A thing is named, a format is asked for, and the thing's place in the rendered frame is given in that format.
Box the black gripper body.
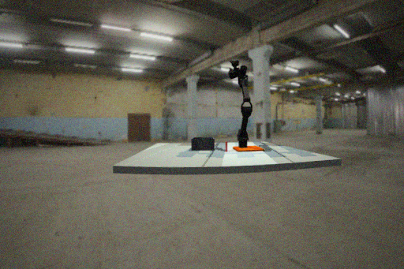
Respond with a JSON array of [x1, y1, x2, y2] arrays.
[[232, 60, 240, 79]]

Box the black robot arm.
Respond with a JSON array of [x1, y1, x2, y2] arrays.
[[228, 65, 253, 148]]

